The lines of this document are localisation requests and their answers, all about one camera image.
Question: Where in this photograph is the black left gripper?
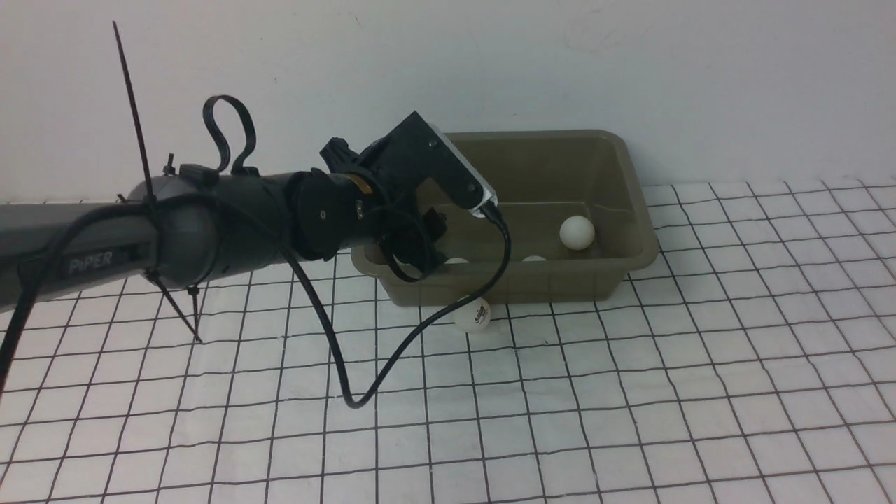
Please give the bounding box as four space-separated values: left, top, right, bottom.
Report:
290 138 447 281

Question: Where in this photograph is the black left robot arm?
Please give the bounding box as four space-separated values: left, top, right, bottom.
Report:
2 131 466 312

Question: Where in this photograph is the olive plastic storage bin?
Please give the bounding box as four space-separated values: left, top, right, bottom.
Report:
350 129 659 307

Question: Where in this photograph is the white black-grid tablecloth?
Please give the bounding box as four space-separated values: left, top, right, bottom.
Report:
1 176 895 503

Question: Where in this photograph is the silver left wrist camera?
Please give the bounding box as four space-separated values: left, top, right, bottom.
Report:
364 111 499 218

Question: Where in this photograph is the black cable tie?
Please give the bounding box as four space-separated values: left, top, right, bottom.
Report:
112 20 204 344

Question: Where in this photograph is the black left camera cable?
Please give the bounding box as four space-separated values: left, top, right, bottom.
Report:
0 192 513 410

